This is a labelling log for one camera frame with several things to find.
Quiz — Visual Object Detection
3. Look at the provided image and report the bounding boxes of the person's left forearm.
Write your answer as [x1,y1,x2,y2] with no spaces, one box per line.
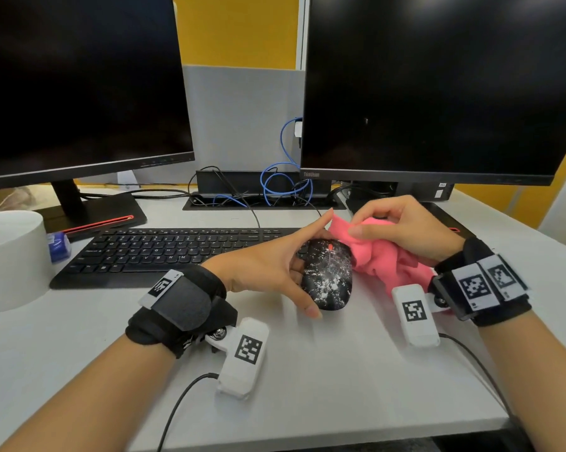
[0,331,178,452]

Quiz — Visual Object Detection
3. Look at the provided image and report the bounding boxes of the person's right hand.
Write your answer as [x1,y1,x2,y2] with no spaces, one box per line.
[348,195,465,268]

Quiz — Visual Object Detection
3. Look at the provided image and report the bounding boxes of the black right camera cable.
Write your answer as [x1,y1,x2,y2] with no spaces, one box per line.
[438,333,515,419]

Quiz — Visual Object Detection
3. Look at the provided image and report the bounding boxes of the black left camera cable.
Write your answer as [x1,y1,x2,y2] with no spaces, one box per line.
[155,372,220,452]

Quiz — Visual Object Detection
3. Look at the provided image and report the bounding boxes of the black keyboard cable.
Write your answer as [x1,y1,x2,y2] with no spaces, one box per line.
[188,165,263,230]

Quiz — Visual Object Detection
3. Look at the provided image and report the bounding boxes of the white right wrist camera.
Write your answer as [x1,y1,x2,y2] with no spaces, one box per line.
[391,283,442,349]

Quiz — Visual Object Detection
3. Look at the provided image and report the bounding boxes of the white cabinet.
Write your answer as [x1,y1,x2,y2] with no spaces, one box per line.
[537,153,566,255]

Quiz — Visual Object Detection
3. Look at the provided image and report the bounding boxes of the person's right forearm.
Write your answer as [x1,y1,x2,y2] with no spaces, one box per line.
[478,309,566,452]

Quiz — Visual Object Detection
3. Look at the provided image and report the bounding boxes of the black right wrist strap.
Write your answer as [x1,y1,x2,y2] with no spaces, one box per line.
[427,237,532,328]

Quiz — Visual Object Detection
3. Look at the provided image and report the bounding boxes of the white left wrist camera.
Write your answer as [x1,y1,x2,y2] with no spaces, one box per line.
[205,316,270,401]

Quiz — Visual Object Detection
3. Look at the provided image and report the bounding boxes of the black keyboard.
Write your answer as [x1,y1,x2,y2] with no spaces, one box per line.
[49,227,307,291]

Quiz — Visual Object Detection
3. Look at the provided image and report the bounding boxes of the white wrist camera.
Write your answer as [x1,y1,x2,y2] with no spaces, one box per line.
[205,316,270,401]
[391,283,442,349]

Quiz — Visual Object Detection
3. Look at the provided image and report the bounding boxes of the grey partition panel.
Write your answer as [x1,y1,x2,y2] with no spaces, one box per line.
[181,64,307,174]

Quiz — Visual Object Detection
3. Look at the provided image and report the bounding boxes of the black computer monitor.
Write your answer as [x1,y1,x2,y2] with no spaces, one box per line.
[299,0,566,240]
[0,0,196,242]

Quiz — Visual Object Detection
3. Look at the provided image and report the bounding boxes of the white round container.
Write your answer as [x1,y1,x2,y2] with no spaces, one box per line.
[0,210,53,314]

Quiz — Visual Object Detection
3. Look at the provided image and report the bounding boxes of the pink cloth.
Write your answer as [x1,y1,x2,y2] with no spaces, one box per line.
[328,216,453,316]

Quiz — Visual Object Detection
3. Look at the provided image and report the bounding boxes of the black white-speckled mouse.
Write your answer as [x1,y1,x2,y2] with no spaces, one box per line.
[299,238,355,312]

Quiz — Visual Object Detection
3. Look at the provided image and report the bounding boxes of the black monitor cable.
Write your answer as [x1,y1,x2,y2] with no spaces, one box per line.
[79,188,192,201]

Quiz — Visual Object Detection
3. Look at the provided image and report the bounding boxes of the person's left hand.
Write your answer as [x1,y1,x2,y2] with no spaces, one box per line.
[200,208,336,320]

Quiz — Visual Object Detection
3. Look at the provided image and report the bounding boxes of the black camera cable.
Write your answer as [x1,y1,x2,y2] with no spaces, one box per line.
[438,333,515,419]
[155,372,220,452]

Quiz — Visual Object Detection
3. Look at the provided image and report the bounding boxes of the small blue object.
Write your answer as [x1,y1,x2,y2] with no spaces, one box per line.
[46,232,72,264]

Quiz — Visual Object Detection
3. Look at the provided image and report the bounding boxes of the blue network cable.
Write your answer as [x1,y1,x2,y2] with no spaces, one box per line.
[212,116,314,208]

